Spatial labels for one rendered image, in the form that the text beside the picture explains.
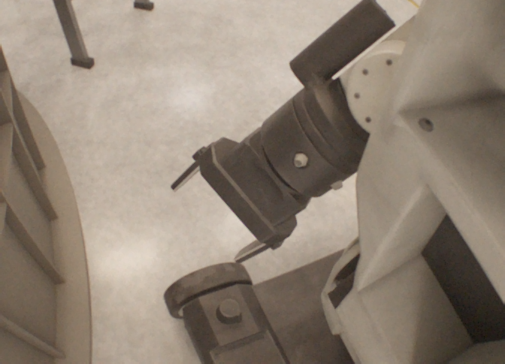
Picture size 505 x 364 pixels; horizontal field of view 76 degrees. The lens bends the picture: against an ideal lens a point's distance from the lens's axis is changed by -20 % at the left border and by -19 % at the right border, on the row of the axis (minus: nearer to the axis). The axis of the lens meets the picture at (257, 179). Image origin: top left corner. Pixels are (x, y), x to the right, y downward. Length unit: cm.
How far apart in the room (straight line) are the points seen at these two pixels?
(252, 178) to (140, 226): 72
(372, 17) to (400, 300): 21
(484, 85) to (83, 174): 112
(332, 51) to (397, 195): 18
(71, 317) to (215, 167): 68
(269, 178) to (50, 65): 139
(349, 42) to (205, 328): 58
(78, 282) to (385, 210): 89
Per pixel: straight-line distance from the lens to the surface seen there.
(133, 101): 138
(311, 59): 32
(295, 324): 81
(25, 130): 110
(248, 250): 43
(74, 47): 156
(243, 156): 36
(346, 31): 31
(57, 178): 118
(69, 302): 99
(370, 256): 21
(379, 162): 16
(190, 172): 41
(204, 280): 78
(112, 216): 109
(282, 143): 32
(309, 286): 84
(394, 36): 36
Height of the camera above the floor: 92
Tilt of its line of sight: 53 degrees down
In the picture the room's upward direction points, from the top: 14 degrees clockwise
